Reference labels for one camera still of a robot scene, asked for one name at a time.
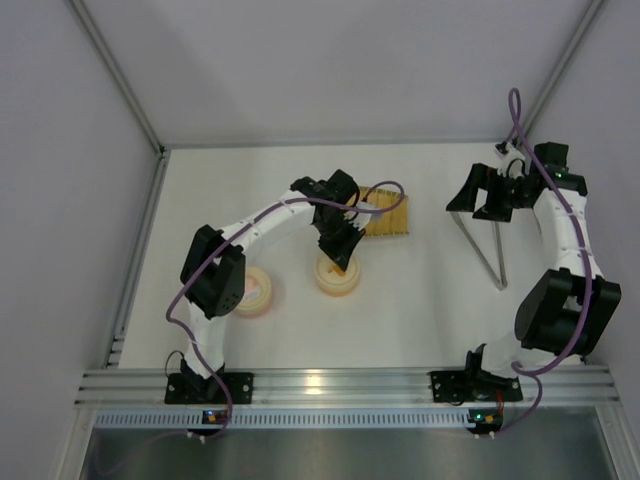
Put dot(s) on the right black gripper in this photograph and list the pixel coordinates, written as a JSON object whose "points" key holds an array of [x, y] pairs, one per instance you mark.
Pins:
{"points": [[489, 189]]}

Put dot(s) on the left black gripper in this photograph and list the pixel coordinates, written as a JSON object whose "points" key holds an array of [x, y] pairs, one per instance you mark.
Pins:
{"points": [[338, 238]]}

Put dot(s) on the cream lid orange handle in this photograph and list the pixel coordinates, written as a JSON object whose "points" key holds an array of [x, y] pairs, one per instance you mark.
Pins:
{"points": [[330, 276]]}

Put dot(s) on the orange lunch box bowl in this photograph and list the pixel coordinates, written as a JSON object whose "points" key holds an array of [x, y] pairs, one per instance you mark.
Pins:
{"points": [[337, 290]]}

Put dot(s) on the cream lid pink handle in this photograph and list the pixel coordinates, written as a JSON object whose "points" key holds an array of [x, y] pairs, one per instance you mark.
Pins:
{"points": [[258, 289]]}

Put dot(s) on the pink lunch box bowl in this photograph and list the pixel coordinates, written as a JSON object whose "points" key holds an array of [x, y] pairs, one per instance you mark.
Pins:
{"points": [[257, 310]]}

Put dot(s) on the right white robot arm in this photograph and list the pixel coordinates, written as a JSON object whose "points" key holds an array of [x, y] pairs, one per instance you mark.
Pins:
{"points": [[568, 309]]}

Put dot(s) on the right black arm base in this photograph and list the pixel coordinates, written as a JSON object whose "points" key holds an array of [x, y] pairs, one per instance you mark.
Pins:
{"points": [[472, 383]]}

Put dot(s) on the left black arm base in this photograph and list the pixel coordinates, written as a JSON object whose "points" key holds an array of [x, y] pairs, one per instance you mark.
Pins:
{"points": [[186, 387]]}

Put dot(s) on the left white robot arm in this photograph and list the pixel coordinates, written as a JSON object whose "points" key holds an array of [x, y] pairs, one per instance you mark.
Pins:
{"points": [[215, 269]]}

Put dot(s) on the bamboo woven tray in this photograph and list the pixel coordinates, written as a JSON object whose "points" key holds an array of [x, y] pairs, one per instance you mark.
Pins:
{"points": [[391, 223]]}

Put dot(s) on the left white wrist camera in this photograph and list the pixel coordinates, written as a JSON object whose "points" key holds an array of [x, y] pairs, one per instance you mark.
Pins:
{"points": [[365, 214]]}

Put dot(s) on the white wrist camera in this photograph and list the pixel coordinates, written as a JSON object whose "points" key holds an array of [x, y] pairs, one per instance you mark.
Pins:
{"points": [[506, 149], [365, 214]]}

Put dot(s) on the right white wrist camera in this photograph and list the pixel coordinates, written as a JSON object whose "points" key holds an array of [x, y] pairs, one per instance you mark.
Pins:
{"points": [[506, 149]]}

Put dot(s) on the slotted cable duct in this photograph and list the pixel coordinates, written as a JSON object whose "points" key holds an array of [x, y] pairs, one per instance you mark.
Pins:
{"points": [[253, 418]]}

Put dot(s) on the aluminium mounting rail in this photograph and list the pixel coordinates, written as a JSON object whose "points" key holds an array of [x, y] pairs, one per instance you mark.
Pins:
{"points": [[581, 385]]}

